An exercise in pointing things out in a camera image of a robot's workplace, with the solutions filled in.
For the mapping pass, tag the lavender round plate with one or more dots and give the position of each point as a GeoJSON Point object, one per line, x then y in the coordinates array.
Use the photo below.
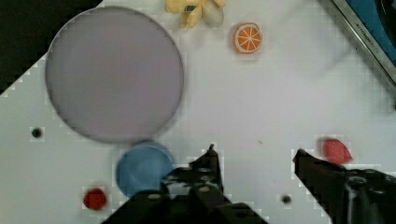
{"type": "Point", "coordinates": [114, 75]}

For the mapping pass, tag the black toaster oven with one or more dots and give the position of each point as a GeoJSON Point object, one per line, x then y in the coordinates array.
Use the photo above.
{"type": "Point", "coordinates": [373, 25]}

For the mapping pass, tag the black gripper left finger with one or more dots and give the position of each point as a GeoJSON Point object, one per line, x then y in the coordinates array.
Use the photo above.
{"type": "Point", "coordinates": [187, 195]}

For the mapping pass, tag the red plush strawberry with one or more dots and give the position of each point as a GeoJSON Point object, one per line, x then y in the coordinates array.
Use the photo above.
{"type": "Point", "coordinates": [334, 151]}

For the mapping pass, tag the blue bowl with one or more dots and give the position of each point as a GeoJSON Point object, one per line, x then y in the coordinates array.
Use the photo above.
{"type": "Point", "coordinates": [143, 167]}

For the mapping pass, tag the small red round toy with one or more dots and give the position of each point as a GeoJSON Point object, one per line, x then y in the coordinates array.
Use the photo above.
{"type": "Point", "coordinates": [95, 199]}

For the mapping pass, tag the plush peeled banana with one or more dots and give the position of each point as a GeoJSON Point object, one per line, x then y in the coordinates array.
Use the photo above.
{"type": "Point", "coordinates": [192, 11]}

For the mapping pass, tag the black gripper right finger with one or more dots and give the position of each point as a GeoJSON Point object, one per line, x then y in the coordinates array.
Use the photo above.
{"type": "Point", "coordinates": [349, 196]}

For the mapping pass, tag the plush orange slice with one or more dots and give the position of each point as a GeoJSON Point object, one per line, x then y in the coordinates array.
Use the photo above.
{"type": "Point", "coordinates": [247, 38]}

